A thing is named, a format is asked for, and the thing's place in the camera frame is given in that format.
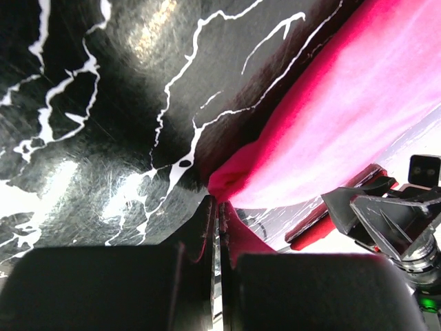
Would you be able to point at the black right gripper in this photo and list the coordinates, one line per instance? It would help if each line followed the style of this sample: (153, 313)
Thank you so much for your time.
(397, 224)

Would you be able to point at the bright pink t shirt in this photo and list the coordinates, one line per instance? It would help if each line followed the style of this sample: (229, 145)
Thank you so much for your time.
(377, 77)

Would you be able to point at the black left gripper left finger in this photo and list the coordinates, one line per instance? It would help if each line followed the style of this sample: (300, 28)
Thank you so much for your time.
(168, 286)

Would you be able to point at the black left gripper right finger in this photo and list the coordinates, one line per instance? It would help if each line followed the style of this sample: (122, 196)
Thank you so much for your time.
(266, 290)

